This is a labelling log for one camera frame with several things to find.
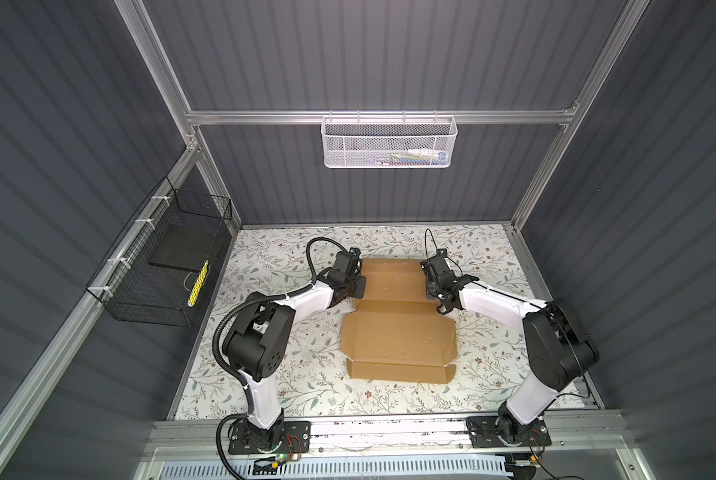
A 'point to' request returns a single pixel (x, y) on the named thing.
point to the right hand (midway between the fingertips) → (444, 285)
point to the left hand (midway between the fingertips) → (357, 282)
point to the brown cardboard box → (394, 332)
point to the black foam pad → (185, 246)
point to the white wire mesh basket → (388, 141)
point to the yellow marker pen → (198, 284)
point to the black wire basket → (158, 271)
